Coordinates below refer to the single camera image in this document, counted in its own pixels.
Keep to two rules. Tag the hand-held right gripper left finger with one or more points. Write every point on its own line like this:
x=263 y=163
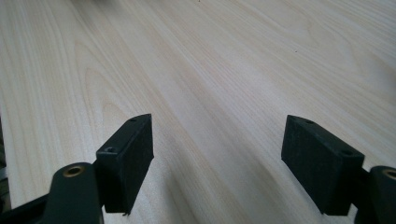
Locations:
x=124 y=161

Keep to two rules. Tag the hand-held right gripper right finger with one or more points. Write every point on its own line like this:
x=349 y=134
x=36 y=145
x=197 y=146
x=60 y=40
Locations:
x=320 y=165

